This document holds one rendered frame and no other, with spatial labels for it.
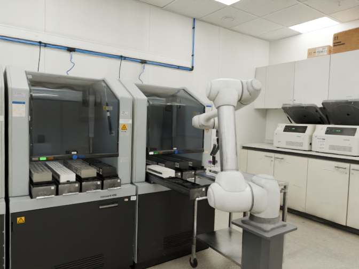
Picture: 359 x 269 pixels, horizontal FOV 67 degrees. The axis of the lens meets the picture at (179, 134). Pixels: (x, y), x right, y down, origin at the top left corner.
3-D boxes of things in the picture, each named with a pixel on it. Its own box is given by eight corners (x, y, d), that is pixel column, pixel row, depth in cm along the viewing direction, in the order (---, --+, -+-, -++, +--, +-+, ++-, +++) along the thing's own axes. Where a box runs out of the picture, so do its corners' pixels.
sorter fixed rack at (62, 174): (52, 175, 208) (52, 167, 208) (65, 174, 214) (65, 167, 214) (60, 184, 184) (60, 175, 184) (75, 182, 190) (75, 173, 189)
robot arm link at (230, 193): (255, 212, 139) (213, 214, 136) (242, 211, 155) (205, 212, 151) (244, 74, 157) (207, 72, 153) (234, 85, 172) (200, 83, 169)
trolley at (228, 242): (188, 265, 237) (191, 172, 233) (227, 252, 262) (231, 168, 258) (246, 311, 181) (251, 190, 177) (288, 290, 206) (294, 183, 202)
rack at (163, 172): (146, 172, 233) (146, 165, 233) (156, 171, 239) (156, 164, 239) (164, 179, 209) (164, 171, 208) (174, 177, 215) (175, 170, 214)
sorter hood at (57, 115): (22, 152, 217) (22, 72, 214) (97, 149, 252) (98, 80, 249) (30, 161, 175) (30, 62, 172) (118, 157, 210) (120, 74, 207)
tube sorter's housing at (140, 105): (94, 230, 303) (96, 84, 295) (159, 216, 352) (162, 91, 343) (137, 277, 217) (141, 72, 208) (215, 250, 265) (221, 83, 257)
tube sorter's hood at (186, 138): (123, 149, 267) (124, 84, 263) (174, 147, 302) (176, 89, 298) (148, 155, 225) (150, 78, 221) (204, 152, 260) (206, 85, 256)
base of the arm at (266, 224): (291, 224, 152) (292, 214, 151) (266, 232, 139) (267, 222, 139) (264, 214, 166) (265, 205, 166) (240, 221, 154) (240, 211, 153)
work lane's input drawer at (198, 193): (141, 180, 235) (142, 169, 235) (155, 178, 243) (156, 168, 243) (193, 202, 176) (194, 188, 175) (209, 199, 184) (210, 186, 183)
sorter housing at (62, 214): (2, 249, 254) (2, 74, 246) (92, 230, 302) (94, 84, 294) (9, 319, 167) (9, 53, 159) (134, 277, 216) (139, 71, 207)
